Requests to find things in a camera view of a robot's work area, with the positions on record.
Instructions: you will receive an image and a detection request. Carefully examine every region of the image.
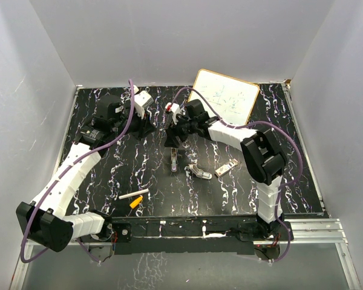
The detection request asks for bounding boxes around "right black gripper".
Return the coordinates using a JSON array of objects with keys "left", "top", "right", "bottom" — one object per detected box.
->
[{"left": 164, "top": 113, "right": 197, "bottom": 149}]

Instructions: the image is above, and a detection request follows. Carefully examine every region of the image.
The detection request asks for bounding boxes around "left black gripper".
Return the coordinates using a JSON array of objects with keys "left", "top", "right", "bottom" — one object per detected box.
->
[{"left": 111, "top": 104, "right": 156, "bottom": 141}]

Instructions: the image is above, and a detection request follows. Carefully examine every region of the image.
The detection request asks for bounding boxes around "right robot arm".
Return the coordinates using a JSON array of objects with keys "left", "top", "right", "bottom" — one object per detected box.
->
[{"left": 165, "top": 99, "right": 288, "bottom": 240}]

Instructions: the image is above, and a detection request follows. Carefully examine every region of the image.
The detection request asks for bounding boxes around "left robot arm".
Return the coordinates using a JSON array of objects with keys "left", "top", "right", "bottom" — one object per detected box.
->
[{"left": 16, "top": 91, "right": 155, "bottom": 252}]

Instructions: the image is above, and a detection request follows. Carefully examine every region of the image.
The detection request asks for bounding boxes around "white marker pen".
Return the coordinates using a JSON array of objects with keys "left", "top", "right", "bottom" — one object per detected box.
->
[{"left": 119, "top": 188, "right": 149, "bottom": 200}]

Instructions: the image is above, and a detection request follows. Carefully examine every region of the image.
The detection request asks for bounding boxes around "orange marker cap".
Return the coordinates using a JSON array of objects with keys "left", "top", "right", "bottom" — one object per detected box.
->
[{"left": 129, "top": 195, "right": 143, "bottom": 209}]

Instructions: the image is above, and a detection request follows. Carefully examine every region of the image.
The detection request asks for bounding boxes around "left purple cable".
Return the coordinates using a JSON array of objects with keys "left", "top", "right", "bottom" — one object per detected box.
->
[{"left": 20, "top": 79, "right": 137, "bottom": 263}]

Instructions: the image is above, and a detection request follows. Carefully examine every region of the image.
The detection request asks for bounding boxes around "purple cable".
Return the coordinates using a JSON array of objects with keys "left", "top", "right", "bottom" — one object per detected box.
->
[
  {"left": 168, "top": 86, "right": 304, "bottom": 262},
  {"left": 20, "top": 79, "right": 137, "bottom": 263}
]

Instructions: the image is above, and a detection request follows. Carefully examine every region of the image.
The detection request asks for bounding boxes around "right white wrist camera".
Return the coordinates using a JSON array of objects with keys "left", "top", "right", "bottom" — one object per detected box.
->
[{"left": 165, "top": 102, "right": 185, "bottom": 126}]

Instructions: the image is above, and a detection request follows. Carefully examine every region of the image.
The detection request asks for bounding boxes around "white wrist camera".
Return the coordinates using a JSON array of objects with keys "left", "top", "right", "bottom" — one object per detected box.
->
[
  {"left": 131, "top": 85, "right": 154, "bottom": 120},
  {"left": 165, "top": 102, "right": 185, "bottom": 126}
]

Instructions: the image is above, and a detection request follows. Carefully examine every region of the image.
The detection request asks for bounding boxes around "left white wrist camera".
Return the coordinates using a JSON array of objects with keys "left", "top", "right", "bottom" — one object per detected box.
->
[{"left": 131, "top": 85, "right": 154, "bottom": 120}]

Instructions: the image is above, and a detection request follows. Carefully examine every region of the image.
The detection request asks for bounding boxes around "small whiteboard with wooden frame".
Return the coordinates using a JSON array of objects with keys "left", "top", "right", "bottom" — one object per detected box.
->
[{"left": 188, "top": 69, "right": 260, "bottom": 126}]

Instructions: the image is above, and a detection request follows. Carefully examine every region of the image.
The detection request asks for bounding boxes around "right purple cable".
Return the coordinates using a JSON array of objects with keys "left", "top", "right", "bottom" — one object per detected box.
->
[{"left": 168, "top": 86, "right": 304, "bottom": 262}]

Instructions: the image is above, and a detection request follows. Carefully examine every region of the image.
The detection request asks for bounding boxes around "aluminium rail frame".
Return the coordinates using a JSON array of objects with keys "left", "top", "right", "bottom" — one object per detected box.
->
[{"left": 10, "top": 219, "right": 362, "bottom": 289}]

